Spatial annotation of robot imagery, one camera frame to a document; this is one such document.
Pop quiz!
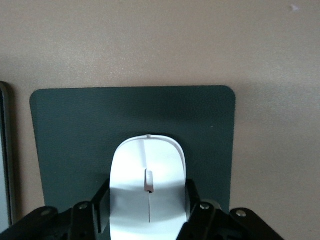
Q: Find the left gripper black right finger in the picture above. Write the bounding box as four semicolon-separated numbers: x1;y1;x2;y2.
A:
176;178;286;240

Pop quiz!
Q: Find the white computer mouse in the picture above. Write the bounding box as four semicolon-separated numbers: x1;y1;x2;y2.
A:
108;134;188;240

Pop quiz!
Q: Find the brown table cover mat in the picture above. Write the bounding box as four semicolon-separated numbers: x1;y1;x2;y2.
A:
0;0;320;240

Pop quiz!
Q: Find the dark grey mouse pad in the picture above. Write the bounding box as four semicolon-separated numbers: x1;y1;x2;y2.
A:
29;85;237;240

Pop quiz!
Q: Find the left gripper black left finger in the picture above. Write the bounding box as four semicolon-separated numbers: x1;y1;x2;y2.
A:
0;178;112;240

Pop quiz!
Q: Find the silver closed laptop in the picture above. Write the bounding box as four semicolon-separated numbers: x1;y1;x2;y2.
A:
0;80;17;226

